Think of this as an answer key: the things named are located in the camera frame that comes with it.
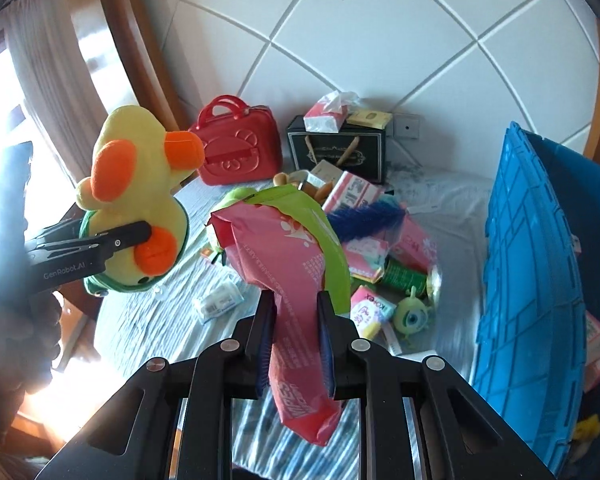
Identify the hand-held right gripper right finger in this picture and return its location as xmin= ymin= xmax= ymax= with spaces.
xmin=316 ymin=291 xmax=556 ymax=480

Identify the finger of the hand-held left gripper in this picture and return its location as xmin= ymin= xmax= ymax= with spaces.
xmin=27 ymin=221 xmax=152 ymax=261
xmin=35 ymin=219 xmax=88 ymax=242

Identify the blue plastic crate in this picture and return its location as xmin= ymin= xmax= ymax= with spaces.
xmin=472 ymin=121 xmax=600 ymax=476

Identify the pink white tissue box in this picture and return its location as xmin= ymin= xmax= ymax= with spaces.
xmin=303 ymin=91 xmax=361 ymax=133

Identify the blue fluffy duster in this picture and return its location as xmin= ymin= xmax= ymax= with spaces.
xmin=327 ymin=199 xmax=408 ymax=242

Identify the green can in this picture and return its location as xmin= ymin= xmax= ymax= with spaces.
xmin=382 ymin=257 xmax=431 ymax=295

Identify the pink striped tissue pack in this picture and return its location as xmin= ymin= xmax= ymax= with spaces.
xmin=322 ymin=171 xmax=386 ymax=216

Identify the pink white green pack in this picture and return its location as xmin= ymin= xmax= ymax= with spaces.
xmin=342 ymin=237 xmax=391 ymax=281

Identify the striped bed sheet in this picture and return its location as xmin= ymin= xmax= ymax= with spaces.
xmin=87 ymin=165 xmax=496 ymax=480

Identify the pink floral packet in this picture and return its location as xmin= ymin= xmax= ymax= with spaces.
xmin=395 ymin=219 xmax=438 ymax=272

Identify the brown teddy plush toy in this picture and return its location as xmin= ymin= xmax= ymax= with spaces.
xmin=273 ymin=172 xmax=331 ymax=200

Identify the yellow duck plush toy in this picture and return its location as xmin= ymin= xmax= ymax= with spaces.
xmin=75 ymin=105 xmax=206 ymax=295

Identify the small yellow plush toy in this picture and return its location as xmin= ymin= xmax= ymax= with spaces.
xmin=572 ymin=415 xmax=600 ymax=461

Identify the person's left hand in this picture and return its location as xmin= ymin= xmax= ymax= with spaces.
xmin=0 ymin=289 xmax=66 ymax=451

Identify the pink sanitary pad pack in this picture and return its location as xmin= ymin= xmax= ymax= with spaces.
xmin=350 ymin=285 xmax=397 ymax=339

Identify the white wipes packet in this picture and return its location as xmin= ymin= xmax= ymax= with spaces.
xmin=195 ymin=280 xmax=244 ymax=325

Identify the wall socket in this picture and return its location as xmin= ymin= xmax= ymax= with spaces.
xmin=394 ymin=114 xmax=422 ymax=139

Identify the white padded wooden headboard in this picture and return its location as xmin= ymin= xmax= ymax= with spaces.
xmin=92 ymin=0 xmax=600 ymax=181

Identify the pink and green plastic packet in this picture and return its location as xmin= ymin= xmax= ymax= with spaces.
xmin=209 ymin=185 xmax=353 ymax=448

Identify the flat yellow box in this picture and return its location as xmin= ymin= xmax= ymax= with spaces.
xmin=348 ymin=109 xmax=393 ymax=128

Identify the red white small box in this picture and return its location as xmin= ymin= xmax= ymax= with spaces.
xmin=380 ymin=320 xmax=406 ymax=356

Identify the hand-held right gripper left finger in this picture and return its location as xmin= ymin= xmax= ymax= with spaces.
xmin=30 ymin=291 xmax=277 ymax=480

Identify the green one-eyed monster plush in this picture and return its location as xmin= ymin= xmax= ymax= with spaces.
xmin=392 ymin=287 xmax=434 ymax=342

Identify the beige curtain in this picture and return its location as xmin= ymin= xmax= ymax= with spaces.
xmin=5 ymin=0 xmax=112 ymax=206

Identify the red hard carry case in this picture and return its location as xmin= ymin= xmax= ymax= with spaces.
xmin=187 ymin=95 xmax=281 ymax=187

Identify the black gift box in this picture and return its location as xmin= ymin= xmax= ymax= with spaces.
xmin=286 ymin=115 xmax=387 ymax=184

